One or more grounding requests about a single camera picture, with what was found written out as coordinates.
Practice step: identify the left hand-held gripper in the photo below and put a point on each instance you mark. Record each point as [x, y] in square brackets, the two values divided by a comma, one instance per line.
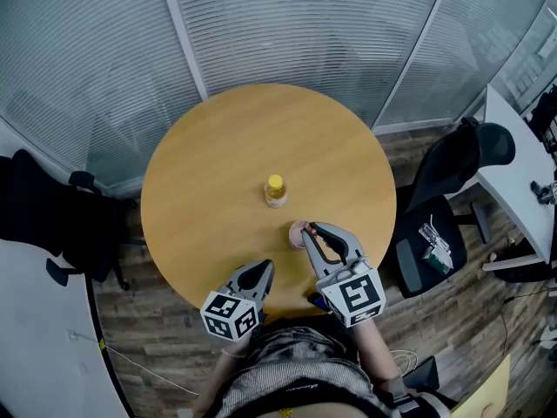
[226, 314]

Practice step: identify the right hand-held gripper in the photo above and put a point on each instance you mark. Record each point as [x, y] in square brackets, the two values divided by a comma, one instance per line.
[354, 296]

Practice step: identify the red pen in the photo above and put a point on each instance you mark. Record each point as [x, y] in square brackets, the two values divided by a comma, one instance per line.
[306, 232]

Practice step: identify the pink pen holder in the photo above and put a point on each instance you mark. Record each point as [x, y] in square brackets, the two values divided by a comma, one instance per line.
[297, 235]

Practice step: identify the person's right forearm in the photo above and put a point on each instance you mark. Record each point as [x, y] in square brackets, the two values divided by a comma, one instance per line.
[374, 351]

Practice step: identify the person's left forearm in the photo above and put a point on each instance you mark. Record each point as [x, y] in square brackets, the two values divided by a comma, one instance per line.
[222, 377]

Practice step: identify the black phone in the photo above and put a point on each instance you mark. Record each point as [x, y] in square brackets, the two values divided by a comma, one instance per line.
[317, 301]

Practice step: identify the yellow capped drink bottle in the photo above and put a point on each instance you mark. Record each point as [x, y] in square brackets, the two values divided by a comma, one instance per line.
[275, 192]

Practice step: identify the person's grey tweed clothing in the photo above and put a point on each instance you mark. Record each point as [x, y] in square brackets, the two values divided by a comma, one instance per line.
[296, 372]

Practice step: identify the clear plastic package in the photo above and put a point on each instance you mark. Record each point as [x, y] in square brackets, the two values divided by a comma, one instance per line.
[433, 233]

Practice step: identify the green box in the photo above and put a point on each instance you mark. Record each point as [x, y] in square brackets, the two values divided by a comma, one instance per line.
[438, 260]

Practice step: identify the black mesh office chair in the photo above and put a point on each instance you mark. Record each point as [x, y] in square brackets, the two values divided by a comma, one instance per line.
[452, 163]

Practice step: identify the black flat bag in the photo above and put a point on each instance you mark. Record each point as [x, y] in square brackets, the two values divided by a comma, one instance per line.
[424, 375]

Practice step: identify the white straight desk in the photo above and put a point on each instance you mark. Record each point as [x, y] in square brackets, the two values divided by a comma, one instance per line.
[509, 163]

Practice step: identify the yellow board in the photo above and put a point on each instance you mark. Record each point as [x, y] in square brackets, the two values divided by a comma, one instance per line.
[487, 394]

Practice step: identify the black padded office chair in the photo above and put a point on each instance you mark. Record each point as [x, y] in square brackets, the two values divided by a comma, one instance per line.
[48, 207]

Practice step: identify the grey device on desk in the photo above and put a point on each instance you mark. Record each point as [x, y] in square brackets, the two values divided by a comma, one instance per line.
[546, 192]

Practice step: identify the white curved desk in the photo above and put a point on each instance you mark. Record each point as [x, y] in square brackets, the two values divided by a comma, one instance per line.
[39, 333]

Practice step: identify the black equipment pile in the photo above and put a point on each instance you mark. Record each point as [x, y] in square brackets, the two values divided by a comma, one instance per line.
[546, 120]

